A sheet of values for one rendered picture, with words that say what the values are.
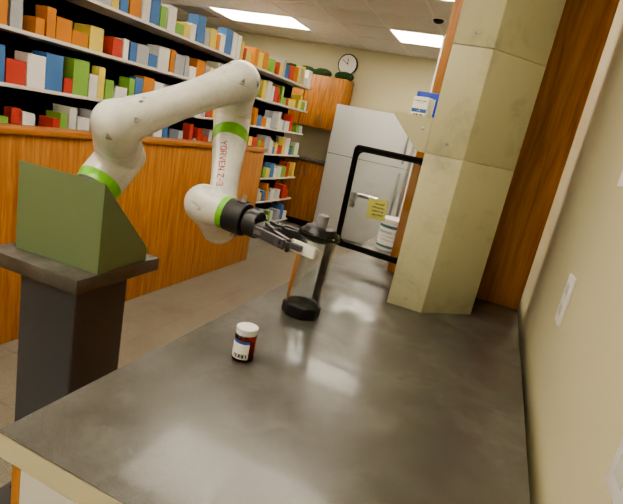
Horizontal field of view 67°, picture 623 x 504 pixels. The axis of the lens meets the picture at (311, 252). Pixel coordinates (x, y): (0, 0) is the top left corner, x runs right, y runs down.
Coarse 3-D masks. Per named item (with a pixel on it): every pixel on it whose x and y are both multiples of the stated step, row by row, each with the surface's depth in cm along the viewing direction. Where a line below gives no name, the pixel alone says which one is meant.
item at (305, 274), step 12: (300, 228) 119; (300, 240) 119; (312, 240) 115; (324, 252) 117; (300, 264) 119; (312, 264) 118; (324, 264) 119; (300, 276) 119; (312, 276) 119; (324, 276) 120; (288, 288) 123; (300, 288) 120; (312, 288) 120; (288, 300) 122; (300, 300) 120; (312, 300) 121
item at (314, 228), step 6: (318, 216) 119; (324, 216) 118; (318, 222) 118; (324, 222) 118; (306, 228) 118; (312, 228) 117; (318, 228) 117; (324, 228) 119; (330, 228) 121; (318, 234) 116; (324, 234) 116; (330, 234) 117; (336, 234) 119
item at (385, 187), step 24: (360, 168) 181; (384, 168) 176; (408, 168) 171; (360, 192) 182; (384, 192) 177; (408, 192) 173; (360, 216) 183; (384, 216) 178; (360, 240) 184; (384, 240) 179
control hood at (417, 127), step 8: (400, 112) 139; (400, 120) 139; (408, 120) 138; (416, 120) 137; (424, 120) 136; (432, 120) 136; (408, 128) 138; (416, 128) 138; (424, 128) 137; (408, 136) 139; (416, 136) 138; (424, 136) 137; (416, 144) 138; (424, 144) 137; (424, 152) 139
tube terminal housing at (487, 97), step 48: (480, 48) 128; (480, 96) 130; (528, 96) 136; (432, 144) 137; (480, 144) 135; (432, 192) 139; (480, 192) 140; (432, 240) 141; (480, 240) 146; (432, 288) 144
